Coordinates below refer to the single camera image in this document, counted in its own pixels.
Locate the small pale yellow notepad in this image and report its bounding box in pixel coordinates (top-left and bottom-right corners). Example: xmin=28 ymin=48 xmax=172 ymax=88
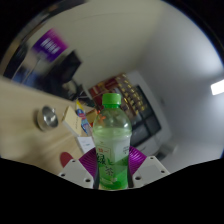
xmin=61 ymin=105 xmax=83 ymax=137

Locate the blue book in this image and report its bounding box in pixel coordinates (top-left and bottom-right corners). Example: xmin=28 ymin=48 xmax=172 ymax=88
xmin=74 ymin=99 xmax=93 ymax=135

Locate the black office chair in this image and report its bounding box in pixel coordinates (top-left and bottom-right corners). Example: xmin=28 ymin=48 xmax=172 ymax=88
xmin=56 ymin=49 xmax=83 ymax=84

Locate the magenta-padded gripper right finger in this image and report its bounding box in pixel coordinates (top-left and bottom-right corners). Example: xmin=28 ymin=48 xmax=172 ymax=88
xmin=127 ymin=145 xmax=171 ymax=189

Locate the purple sign board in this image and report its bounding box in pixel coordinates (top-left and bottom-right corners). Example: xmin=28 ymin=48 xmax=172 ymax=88
xmin=32 ymin=28 xmax=69 ymax=63

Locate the flat round red coaster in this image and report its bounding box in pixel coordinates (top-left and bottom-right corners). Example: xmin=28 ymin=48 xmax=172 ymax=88
xmin=59 ymin=151 xmax=75 ymax=169

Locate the yellow gift box red ribbon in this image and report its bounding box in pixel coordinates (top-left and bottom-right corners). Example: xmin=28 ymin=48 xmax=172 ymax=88
xmin=85 ymin=108 xmax=99 ymax=126

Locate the ceiling tube light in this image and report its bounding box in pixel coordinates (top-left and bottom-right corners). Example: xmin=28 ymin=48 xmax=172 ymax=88
xmin=210 ymin=78 xmax=224 ymax=97

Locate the green tea drink bottle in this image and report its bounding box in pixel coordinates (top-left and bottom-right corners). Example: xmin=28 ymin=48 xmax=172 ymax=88
xmin=91 ymin=92 xmax=133 ymax=191

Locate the small steel cup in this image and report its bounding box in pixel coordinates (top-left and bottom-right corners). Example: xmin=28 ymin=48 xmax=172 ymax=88
xmin=35 ymin=105 xmax=60 ymax=132

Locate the wooden shelf unit with trophies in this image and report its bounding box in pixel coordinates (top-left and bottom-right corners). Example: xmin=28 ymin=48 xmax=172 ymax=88
xmin=88 ymin=73 xmax=148 ymax=118

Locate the black framed glass door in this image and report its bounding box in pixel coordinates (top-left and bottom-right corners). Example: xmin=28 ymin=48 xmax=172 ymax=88
xmin=126 ymin=84 xmax=163 ymax=148

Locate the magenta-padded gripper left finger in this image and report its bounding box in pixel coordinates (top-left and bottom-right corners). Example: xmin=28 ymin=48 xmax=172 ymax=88
xmin=57 ymin=148 xmax=99 ymax=190

